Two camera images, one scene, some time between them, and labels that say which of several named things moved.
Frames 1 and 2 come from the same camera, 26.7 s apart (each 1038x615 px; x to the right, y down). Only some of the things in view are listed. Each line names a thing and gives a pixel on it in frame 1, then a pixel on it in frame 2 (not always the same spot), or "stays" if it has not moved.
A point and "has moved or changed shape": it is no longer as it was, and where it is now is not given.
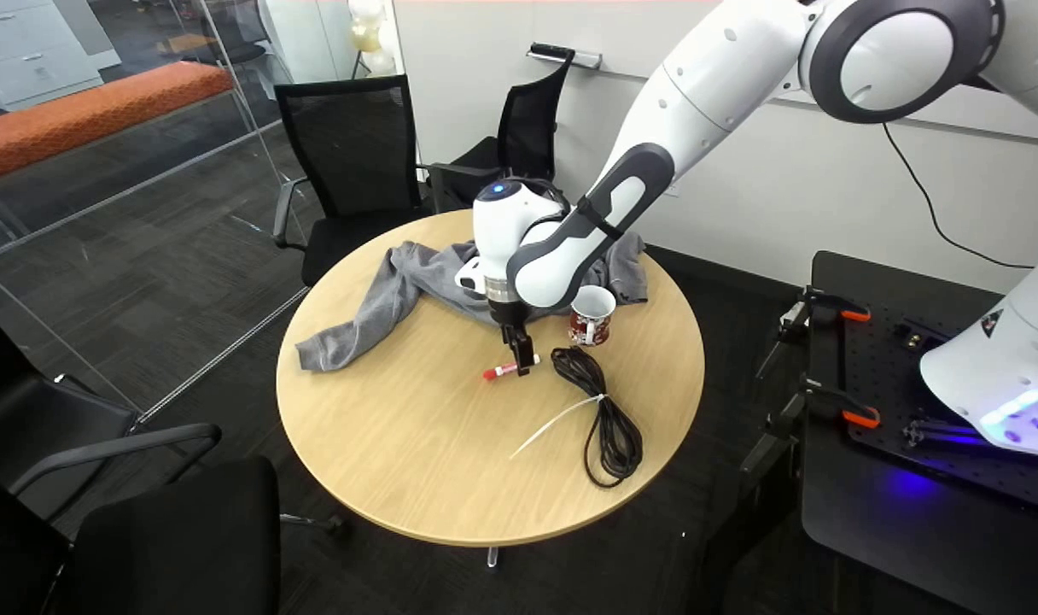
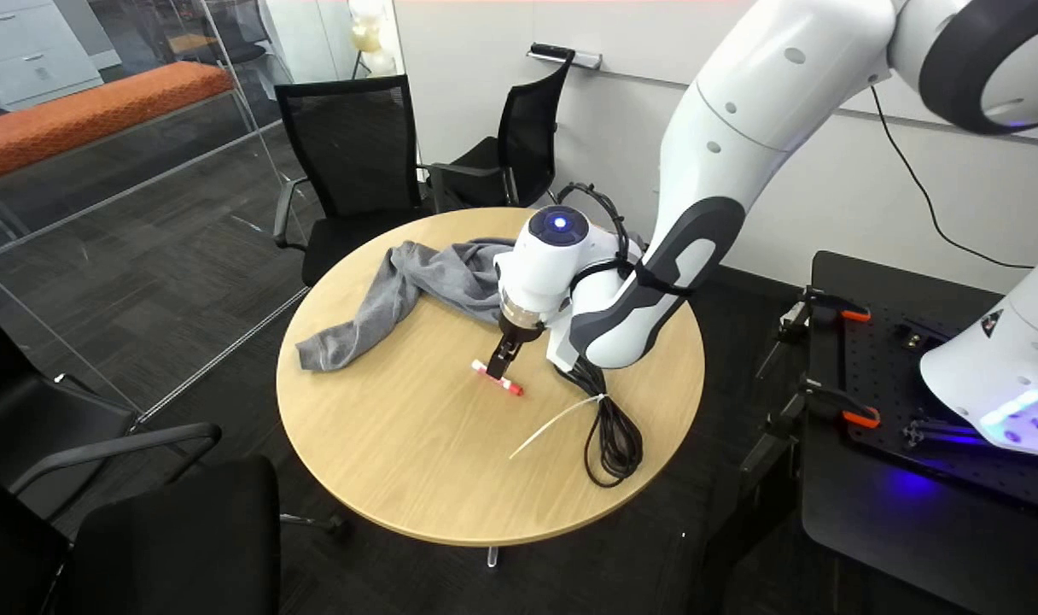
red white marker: [499, 369] has moved or changed shape
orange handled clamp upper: [813, 310] stays
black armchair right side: [192, 543] stays
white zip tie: [599, 399] stays
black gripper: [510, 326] -> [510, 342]
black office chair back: [359, 160] stays
